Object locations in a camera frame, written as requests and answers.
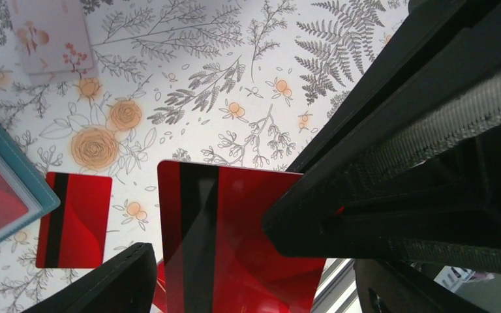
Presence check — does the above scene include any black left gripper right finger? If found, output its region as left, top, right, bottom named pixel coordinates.
left=354, top=259, right=485, bottom=313

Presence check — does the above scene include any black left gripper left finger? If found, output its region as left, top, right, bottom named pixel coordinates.
left=25, top=243, right=157, bottom=312

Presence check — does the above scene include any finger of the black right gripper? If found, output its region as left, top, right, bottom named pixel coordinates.
left=288, top=1, right=501, bottom=173
left=262, top=70, right=501, bottom=273

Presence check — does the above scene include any red VIP card face up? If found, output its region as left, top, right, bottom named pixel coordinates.
left=153, top=260, right=167, bottom=312

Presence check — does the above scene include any white floral card on table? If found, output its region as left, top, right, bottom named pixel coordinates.
left=7, top=0, right=93, bottom=74

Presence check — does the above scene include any aluminium rail frame front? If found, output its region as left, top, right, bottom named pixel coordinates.
left=311, top=258, right=361, bottom=313

